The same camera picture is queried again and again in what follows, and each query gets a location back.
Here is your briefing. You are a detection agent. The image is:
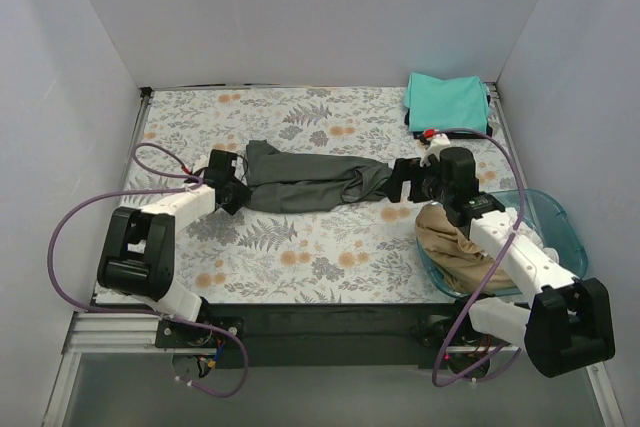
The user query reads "dark grey t shirt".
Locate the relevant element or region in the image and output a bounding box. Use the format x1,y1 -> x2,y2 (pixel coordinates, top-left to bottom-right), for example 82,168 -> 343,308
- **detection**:
245,140 -> 392,214

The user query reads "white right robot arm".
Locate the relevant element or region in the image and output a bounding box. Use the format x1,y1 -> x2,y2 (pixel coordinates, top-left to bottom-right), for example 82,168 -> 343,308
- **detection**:
384,145 -> 615,378

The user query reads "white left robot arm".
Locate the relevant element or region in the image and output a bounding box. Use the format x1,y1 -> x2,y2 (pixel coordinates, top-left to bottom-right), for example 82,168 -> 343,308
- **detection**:
97,149 -> 251,347

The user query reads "folded black t shirt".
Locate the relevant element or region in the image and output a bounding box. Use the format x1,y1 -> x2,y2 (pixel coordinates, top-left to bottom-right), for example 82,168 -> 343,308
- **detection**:
403,81 -> 494,141

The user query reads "beige t shirt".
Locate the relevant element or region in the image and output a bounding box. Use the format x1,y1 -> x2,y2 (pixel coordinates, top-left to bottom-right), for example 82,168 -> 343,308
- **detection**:
414,204 -> 494,294

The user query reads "folded teal t shirt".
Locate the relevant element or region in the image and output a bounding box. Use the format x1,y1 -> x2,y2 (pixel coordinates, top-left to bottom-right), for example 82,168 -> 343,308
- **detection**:
403,71 -> 489,134

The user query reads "white t shirt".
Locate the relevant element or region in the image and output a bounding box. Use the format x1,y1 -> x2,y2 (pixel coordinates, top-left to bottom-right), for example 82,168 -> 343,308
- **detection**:
517,223 -> 559,263

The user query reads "floral table mat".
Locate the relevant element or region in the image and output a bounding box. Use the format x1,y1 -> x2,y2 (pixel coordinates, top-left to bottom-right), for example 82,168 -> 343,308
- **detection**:
94,85 -> 556,305

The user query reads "teal plastic basket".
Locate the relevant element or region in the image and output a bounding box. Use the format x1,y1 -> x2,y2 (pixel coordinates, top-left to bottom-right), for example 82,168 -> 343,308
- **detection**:
416,190 -> 588,298

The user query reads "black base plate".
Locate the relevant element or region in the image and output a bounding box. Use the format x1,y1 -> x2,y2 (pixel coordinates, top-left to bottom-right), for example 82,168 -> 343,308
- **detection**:
153,302 -> 462,369

